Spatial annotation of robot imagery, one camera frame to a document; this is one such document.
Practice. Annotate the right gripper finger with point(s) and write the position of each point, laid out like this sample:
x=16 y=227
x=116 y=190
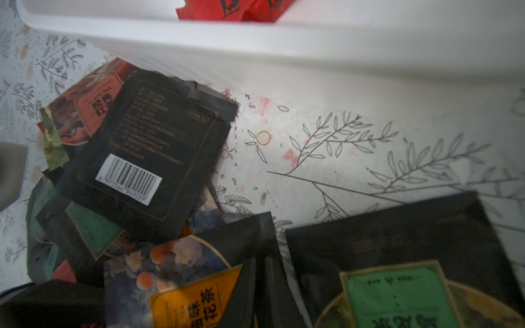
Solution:
x=13 y=160

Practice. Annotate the orange label tea bag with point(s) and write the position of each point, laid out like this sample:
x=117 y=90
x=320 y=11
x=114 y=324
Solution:
x=231 y=276

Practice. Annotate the red black tea bag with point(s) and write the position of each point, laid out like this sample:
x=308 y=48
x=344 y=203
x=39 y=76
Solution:
x=71 y=119

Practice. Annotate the green tea bag left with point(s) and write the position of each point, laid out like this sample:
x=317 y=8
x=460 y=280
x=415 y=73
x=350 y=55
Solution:
x=86 y=239

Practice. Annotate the black barcode tea bag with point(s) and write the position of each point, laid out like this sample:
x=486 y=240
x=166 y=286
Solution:
x=146 y=166

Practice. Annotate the white storage box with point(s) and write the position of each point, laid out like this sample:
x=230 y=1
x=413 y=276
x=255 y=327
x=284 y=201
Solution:
x=452 y=41

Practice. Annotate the green label tea bag right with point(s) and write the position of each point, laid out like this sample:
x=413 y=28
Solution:
x=435 y=263

